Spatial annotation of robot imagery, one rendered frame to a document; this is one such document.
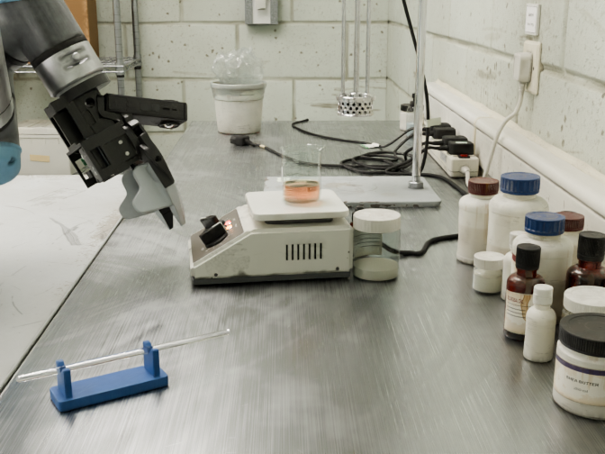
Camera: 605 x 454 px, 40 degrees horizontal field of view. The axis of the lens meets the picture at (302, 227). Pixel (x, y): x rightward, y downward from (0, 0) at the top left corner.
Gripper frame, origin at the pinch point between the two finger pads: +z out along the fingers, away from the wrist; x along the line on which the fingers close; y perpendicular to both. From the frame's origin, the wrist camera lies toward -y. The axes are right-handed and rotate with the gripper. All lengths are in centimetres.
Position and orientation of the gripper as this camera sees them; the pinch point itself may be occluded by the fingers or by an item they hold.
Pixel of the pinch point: (176, 214)
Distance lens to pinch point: 109.3
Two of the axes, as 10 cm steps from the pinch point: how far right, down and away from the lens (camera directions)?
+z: 4.9, 8.5, 1.7
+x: 4.8, -1.1, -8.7
